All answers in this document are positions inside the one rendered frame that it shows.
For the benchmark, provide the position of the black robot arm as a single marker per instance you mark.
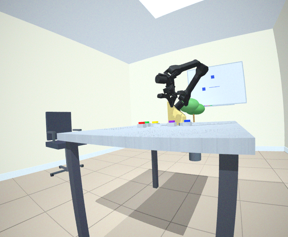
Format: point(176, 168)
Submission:
point(176, 70)

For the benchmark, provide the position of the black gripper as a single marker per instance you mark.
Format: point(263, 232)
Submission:
point(173, 95)

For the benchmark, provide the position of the red button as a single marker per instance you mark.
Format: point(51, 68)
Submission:
point(141, 125)

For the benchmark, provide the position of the blue button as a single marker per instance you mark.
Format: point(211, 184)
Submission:
point(187, 123)

